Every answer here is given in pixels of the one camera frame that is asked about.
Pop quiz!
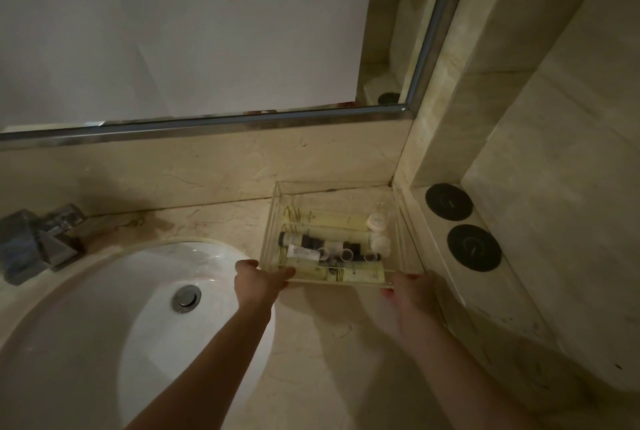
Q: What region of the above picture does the chrome drain stopper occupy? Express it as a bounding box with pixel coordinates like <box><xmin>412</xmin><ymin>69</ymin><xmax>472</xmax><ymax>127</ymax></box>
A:
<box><xmin>171</xmin><ymin>284</ymin><xmax>203</xmax><ymax>315</ymax></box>

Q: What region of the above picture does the person's right forearm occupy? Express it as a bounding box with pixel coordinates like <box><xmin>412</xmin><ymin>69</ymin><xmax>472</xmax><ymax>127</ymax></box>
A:
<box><xmin>399</xmin><ymin>327</ymin><xmax>546</xmax><ymax>430</ymax></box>

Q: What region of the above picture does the white paper sheet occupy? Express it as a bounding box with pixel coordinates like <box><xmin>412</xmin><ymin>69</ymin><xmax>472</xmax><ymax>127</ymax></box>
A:
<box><xmin>0</xmin><ymin>0</ymin><xmax>379</xmax><ymax>129</ymax></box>

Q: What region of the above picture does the person's right hand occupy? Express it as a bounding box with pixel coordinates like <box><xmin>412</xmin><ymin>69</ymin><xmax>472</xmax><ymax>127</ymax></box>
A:
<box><xmin>379</xmin><ymin>269</ymin><xmax>442</xmax><ymax>343</ymax></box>

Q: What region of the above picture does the small white tube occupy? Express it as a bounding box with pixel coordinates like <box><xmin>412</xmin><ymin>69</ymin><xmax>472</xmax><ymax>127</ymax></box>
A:
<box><xmin>285</xmin><ymin>244</ymin><xmax>322</xmax><ymax>261</ymax></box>

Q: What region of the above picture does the person's left hand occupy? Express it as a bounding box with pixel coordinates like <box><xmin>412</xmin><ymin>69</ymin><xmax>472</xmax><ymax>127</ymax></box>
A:
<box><xmin>233</xmin><ymin>259</ymin><xmax>297</xmax><ymax>311</ymax></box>

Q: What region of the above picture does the metal-framed wall mirror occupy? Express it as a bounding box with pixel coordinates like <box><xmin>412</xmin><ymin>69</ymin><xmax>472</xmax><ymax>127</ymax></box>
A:
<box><xmin>0</xmin><ymin>0</ymin><xmax>482</xmax><ymax>151</ymax></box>

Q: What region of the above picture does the chrome faucet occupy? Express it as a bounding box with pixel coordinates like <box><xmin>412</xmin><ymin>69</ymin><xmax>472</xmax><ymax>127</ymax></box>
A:
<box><xmin>0</xmin><ymin>202</ymin><xmax>87</xmax><ymax>287</ymax></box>

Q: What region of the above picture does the white sink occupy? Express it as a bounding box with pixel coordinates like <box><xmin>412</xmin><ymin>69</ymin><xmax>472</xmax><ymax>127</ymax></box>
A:
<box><xmin>0</xmin><ymin>239</ymin><xmax>277</xmax><ymax>430</ymax></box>

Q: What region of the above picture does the black round coaster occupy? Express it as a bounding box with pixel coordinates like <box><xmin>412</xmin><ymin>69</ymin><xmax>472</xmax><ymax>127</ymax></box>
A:
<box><xmin>425</xmin><ymin>182</ymin><xmax>475</xmax><ymax>222</ymax></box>
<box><xmin>446</xmin><ymin>223</ymin><xmax>503</xmax><ymax>273</ymax></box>

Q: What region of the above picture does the transparent tray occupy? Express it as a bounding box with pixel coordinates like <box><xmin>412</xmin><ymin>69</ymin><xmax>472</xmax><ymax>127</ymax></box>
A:
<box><xmin>258</xmin><ymin>180</ymin><xmax>427</xmax><ymax>291</ymax></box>

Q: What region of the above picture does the black comb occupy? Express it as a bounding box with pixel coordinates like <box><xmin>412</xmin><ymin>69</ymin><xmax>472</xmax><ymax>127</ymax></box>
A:
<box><xmin>319</xmin><ymin>253</ymin><xmax>383</xmax><ymax>264</ymax></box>

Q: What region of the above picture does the person's left forearm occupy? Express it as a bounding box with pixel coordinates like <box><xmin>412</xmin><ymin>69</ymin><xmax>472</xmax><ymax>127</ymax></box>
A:
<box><xmin>122</xmin><ymin>302</ymin><xmax>276</xmax><ymax>430</ymax></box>

